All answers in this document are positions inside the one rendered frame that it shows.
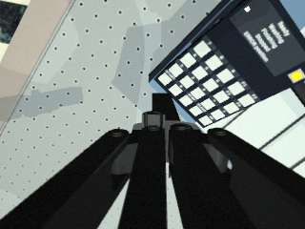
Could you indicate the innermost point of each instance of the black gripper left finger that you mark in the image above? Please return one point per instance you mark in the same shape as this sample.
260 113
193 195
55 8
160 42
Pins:
81 194

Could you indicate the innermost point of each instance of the white and black benchtop lab machine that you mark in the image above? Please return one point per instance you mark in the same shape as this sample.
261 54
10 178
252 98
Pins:
244 54

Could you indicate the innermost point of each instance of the grey perforated base plate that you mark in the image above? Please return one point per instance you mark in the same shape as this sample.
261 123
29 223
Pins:
92 77

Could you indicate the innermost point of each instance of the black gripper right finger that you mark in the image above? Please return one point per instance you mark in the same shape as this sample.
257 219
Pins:
263 192

